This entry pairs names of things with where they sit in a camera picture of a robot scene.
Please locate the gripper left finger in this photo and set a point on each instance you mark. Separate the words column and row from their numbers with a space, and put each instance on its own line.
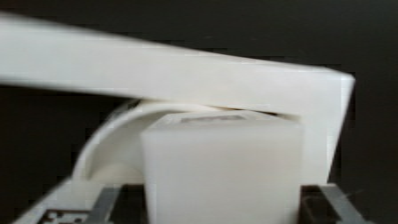
column 119, row 206

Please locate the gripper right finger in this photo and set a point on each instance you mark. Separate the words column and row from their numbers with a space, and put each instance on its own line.
column 325, row 206

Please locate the white right fence bar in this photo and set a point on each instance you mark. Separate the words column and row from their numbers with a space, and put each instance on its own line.
column 327, row 93

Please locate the white fence bar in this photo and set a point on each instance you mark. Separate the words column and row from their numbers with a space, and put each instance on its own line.
column 327, row 93
column 64, row 58

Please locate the white front fence bar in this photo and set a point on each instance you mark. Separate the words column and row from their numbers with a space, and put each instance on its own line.
column 64, row 58

